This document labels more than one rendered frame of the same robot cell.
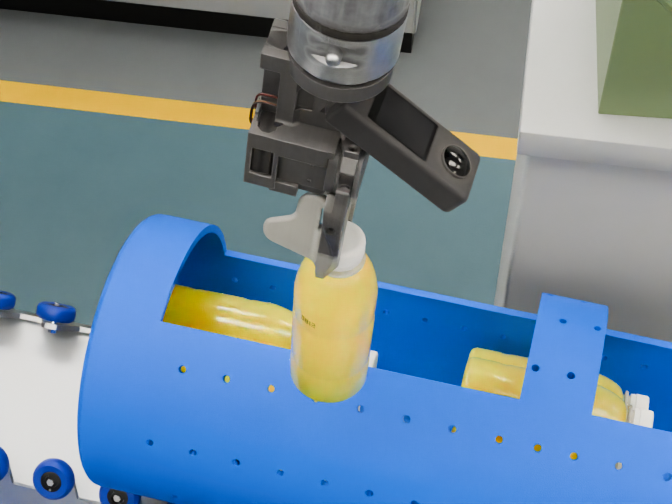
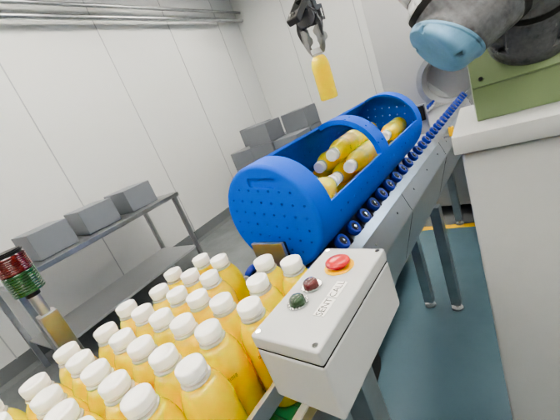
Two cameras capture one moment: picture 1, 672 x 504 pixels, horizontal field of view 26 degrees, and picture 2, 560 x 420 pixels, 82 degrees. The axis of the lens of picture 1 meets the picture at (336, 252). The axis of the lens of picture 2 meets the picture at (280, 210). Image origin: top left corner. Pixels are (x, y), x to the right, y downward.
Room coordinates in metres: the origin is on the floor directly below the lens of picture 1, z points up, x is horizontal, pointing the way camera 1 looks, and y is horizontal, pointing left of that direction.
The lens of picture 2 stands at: (0.99, -1.27, 1.34)
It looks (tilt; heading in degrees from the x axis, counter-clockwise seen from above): 17 degrees down; 119
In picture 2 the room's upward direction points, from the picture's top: 21 degrees counter-clockwise
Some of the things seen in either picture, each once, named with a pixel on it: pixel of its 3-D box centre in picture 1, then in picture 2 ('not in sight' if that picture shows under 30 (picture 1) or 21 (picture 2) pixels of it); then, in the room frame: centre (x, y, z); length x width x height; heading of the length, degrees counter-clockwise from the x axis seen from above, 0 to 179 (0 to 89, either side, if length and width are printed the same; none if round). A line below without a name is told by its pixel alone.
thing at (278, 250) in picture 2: not in sight; (277, 262); (0.59, -0.66, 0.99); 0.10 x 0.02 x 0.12; 166
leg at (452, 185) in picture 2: not in sight; (452, 187); (1.03, 1.32, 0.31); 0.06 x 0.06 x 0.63; 76
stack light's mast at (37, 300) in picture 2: not in sight; (25, 283); (0.15, -0.95, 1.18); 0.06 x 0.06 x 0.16
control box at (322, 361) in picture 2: not in sight; (333, 317); (0.82, -0.94, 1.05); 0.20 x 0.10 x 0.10; 76
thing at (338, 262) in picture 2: not in sight; (337, 262); (0.83, -0.89, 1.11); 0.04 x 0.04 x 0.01
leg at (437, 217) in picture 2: not in sight; (447, 259); (0.92, 0.33, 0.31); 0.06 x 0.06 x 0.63; 76
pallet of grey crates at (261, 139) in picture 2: not in sight; (282, 158); (-1.06, 3.09, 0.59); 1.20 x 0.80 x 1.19; 171
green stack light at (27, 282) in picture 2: not in sight; (23, 282); (0.15, -0.95, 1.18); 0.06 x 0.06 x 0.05
